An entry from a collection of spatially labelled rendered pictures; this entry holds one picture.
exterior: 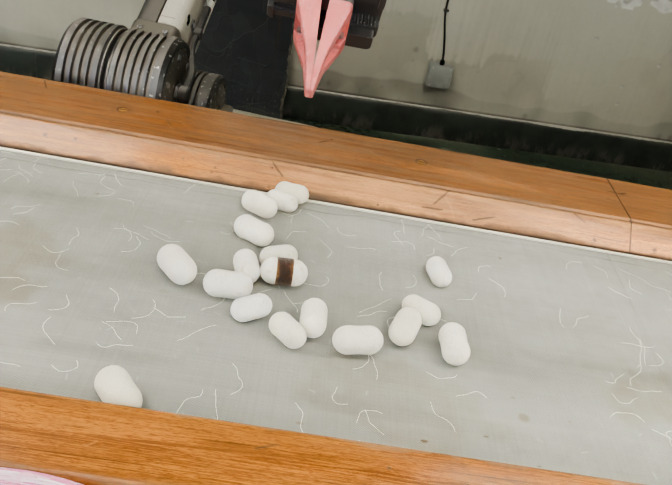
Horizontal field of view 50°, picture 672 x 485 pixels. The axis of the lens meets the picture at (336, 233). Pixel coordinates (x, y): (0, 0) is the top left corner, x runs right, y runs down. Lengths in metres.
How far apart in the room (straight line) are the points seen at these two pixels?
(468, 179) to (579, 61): 2.08
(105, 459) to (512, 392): 0.28
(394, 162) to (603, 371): 0.29
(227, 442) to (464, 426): 0.16
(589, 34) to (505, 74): 0.31
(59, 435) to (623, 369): 0.40
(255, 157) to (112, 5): 1.96
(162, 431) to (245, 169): 0.33
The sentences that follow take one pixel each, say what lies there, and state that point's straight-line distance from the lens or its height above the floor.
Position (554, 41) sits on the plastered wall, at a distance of 2.73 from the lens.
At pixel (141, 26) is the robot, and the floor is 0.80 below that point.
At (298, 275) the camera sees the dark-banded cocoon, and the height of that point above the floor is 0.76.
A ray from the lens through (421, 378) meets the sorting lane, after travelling 0.51.
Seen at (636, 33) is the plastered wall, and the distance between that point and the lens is 2.83.
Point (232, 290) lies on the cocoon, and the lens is 0.53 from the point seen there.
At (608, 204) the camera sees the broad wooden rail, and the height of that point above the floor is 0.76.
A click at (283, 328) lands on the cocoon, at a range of 0.50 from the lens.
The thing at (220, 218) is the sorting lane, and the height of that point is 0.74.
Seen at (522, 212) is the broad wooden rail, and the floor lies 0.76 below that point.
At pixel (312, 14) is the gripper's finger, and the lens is 0.63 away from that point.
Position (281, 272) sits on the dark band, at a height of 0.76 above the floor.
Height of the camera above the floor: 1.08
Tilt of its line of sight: 32 degrees down
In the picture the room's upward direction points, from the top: 12 degrees clockwise
